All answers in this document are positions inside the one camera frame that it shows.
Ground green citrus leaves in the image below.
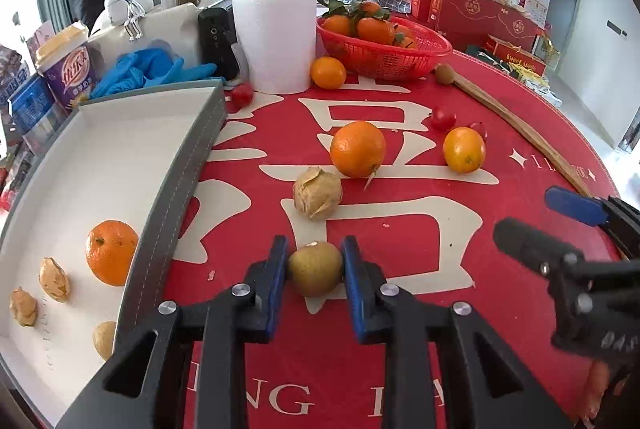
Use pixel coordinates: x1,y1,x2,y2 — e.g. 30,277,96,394
320,0,393,22

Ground person's right hand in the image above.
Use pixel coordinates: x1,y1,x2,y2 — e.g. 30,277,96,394
575,361,613,429

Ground round tan nut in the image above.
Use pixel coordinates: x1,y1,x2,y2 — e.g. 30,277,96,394
92,321,118,362

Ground purple milk tea cup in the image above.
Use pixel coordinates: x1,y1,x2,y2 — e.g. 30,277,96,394
34,21,98,110

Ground red plastic basket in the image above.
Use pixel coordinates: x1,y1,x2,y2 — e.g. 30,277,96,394
316,16,453,82

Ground wrinkled tan walnut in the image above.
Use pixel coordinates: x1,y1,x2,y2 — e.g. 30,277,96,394
39,257,71,303
292,166,343,221
9,286,38,327

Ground grey door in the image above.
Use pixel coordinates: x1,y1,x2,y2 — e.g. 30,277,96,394
552,0,583,54

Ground red apple gift box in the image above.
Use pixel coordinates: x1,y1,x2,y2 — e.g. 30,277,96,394
482,34,548,66

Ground white case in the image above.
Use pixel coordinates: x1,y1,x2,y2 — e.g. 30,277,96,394
90,4,201,70

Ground long wooden stick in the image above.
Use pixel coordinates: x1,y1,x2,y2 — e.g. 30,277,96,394
450,71,593,197

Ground white green carton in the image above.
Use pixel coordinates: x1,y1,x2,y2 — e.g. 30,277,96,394
534,81,563,107

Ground white paper towel roll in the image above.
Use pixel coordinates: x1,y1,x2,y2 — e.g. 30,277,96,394
232,0,318,96

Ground blue printed box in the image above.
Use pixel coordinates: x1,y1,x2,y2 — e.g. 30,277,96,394
10,76,68,150

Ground green paper bag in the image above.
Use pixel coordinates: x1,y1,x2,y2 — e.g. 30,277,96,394
467,46,506,70

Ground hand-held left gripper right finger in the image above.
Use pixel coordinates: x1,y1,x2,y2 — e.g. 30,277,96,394
340,235,576,429

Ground white wall calendar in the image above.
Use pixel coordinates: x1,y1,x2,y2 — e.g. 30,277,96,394
522,0,551,30

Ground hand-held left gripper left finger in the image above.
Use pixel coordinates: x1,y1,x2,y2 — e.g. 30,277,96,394
55,235,291,429

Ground large orange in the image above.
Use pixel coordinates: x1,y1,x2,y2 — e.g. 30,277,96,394
330,121,387,180

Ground silver rabbit figurine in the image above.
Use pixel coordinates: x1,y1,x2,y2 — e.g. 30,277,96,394
122,0,146,42

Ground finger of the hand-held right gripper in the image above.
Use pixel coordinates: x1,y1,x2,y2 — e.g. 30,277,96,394
492,216,640,362
545,186,640,260

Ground blue rubber gloves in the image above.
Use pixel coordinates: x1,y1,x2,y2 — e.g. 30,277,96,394
90,48,218,98

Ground white tray grey rim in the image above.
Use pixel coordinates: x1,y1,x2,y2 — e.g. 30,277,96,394
0,79,228,427

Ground black electronic device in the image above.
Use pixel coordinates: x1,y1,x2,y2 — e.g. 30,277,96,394
197,6,241,80

